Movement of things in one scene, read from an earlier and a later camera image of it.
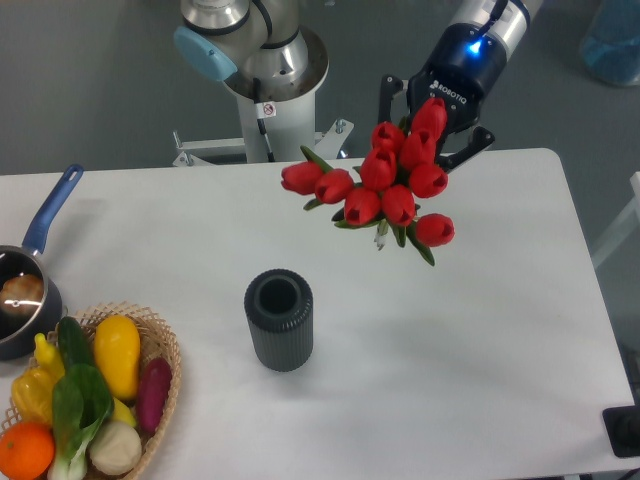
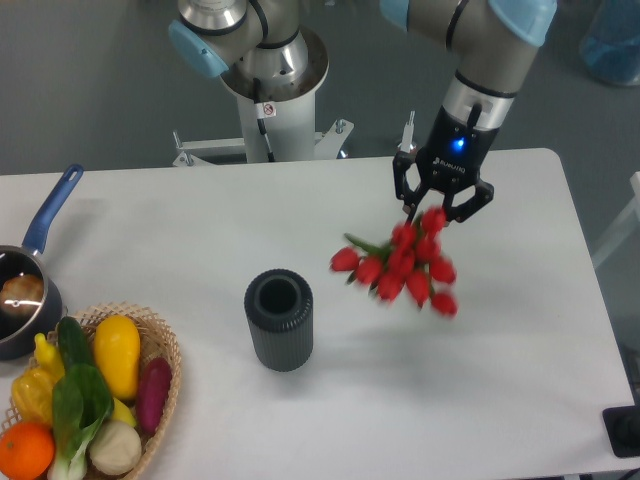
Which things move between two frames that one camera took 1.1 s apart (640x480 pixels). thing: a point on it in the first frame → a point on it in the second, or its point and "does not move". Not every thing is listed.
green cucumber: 76,349 does not move
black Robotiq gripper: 461,71 → 450,158
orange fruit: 26,450 does not move
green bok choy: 82,402 does not move
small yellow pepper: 48,357 does not move
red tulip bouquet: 399,165 → 407,262
